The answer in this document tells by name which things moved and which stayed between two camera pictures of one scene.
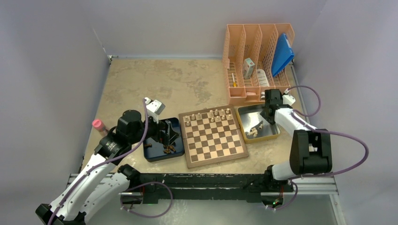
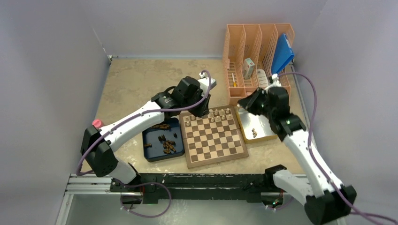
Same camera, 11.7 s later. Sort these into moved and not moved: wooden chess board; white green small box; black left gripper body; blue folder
Moved: black left gripper body
Not moved: white green small box; wooden chess board; blue folder
